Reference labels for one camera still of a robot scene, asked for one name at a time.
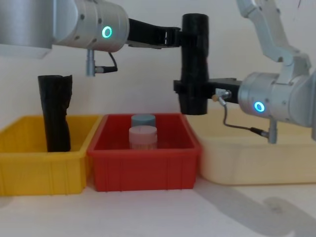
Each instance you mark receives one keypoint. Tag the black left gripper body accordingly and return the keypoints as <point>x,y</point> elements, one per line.
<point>144,34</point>

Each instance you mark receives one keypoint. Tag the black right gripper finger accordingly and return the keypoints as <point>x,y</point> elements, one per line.
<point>178,86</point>

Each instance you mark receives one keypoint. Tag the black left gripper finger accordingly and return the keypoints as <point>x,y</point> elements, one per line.
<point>174,40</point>
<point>173,29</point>

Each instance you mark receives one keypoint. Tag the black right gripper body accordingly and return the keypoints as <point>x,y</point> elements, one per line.
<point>223,84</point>

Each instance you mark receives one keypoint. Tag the black plastic cylinder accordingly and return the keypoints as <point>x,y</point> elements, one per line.
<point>195,49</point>

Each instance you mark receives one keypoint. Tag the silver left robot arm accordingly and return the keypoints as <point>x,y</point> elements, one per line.
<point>93,27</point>

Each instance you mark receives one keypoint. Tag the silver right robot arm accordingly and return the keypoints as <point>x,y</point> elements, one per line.
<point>269,93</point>

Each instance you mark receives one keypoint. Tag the clear jar with blue lid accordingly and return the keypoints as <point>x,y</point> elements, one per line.
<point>143,120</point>

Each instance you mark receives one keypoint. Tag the clear jar with pink lid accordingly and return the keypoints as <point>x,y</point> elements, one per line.
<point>143,137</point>

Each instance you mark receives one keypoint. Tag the cream plastic tray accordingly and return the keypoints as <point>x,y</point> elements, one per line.
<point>251,160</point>

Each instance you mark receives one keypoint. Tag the red plastic bin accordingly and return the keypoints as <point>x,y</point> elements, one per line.
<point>145,168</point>

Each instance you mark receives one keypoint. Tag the black crumpled roll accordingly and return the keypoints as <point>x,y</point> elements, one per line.
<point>57,113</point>

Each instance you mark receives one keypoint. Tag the yellow plastic bin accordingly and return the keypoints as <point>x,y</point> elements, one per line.
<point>37,170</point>

